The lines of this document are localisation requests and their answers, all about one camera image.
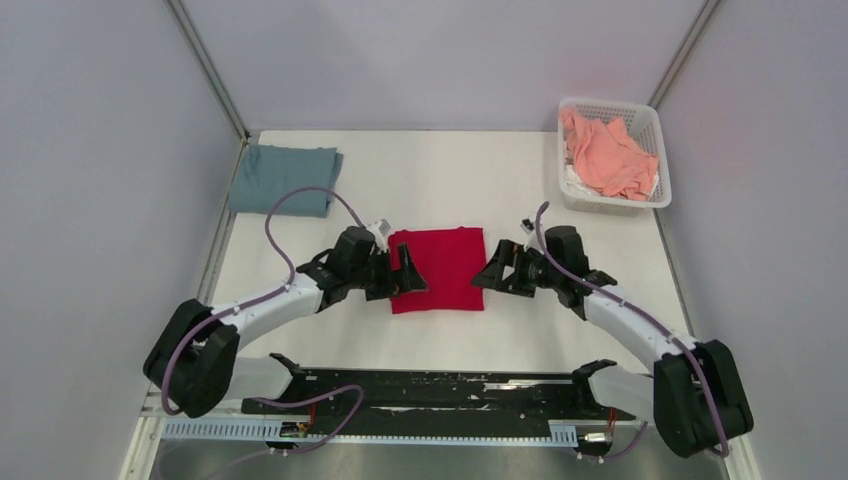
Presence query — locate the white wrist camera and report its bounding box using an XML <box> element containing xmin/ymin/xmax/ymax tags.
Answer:
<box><xmin>520</xmin><ymin>218</ymin><xmax>538</xmax><ymax>250</ymax></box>
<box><xmin>366</xmin><ymin>219</ymin><xmax>391</xmax><ymax>253</ymax></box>

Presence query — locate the pink t shirt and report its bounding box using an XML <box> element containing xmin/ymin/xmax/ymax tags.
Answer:
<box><xmin>560</xmin><ymin>107</ymin><xmax>659</xmax><ymax>201</ymax></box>

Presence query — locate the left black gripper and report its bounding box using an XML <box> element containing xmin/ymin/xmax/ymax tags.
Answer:
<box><xmin>349</xmin><ymin>243</ymin><xmax>428</xmax><ymax>302</ymax></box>

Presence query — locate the white plastic basket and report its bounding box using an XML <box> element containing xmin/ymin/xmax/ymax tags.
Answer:
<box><xmin>556</xmin><ymin>97</ymin><xmax>672</xmax><ymax>215</ymax></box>

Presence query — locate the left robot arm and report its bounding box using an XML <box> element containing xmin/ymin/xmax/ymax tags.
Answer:
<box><xmin>142</xmin><ymin>226</ymin><xmax>428</xmax><ymax>418</ymax></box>

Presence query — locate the red t shirt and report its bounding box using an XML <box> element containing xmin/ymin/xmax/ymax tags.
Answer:
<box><xmin>389</xmin><ymin>227</ymin><xmax>487</xmax><ymax>315</ymax></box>

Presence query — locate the aluminium frame rail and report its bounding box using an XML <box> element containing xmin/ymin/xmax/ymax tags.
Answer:
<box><xmin>119</xmin><ymin>372</ymin><xmax>763</xmax><ymax>480</ymax></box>

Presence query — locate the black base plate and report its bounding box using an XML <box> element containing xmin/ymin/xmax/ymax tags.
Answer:
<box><xmin>238</xmin><ymin>367</ymin><xmax>628</xmax><ymax>440</ymax></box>

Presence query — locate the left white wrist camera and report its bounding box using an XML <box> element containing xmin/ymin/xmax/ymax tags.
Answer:
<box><xmin>366</xmin><ymin>219</ymin><xmax>391</xmax><ymax>253</ymax></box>

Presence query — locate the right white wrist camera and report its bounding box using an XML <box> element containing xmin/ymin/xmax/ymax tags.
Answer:
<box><xmin>520</xmin><ymin>218</ymin><xmax>538</xmax><ymax>250</ymax></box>

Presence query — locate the white cloth in basket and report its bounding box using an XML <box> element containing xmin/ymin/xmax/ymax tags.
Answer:
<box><xmin>563</xmin><ymin>156</ymin><xmax>599</xmax><ymax>196</ymax></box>

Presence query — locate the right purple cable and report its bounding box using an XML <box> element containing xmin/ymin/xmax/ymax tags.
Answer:
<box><xmin>533</xmin><ymin>201</ymin><xmax>731</xmax><ymax>463</ymax></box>

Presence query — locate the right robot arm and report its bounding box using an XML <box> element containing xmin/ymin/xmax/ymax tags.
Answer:
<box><xmin>472</xmin><ymin>226</ymin><xmax>754</xmax><ymax>458</ymax></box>

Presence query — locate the folded blue t shirt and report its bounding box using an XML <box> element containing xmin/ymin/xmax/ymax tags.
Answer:
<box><xmin>228</xmin><ymin>145</ymin><xmax>344</xmax><ymax>218</ymax></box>

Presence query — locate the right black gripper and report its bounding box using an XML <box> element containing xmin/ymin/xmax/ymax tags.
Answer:
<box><xmin>470</xmin><ymin>240</ymin><xmax>561</xmax><ymax>299</ymax></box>

